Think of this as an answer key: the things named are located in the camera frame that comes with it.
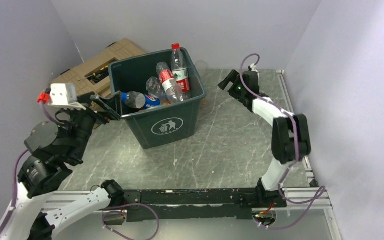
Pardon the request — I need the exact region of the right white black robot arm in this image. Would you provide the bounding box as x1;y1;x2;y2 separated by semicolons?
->
218;70;311;208

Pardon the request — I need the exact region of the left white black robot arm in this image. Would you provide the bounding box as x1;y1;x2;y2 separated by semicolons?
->
0;91;125;240

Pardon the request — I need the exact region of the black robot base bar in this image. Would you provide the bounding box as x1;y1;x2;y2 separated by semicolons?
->
105;186;287;223

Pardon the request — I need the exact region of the dark green plastic bin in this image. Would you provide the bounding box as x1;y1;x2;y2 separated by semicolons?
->
108;47;207;149

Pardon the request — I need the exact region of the tan plastic toolbox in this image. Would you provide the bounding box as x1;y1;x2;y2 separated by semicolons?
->
52;38;146;97

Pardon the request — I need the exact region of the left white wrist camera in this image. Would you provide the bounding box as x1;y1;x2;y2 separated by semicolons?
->
47;83;87;110

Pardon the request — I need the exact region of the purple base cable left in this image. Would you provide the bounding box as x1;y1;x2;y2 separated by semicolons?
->
101;203;160;240

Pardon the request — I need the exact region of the aluminium frame rail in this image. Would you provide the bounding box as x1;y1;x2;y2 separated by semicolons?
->
276;70;333;212

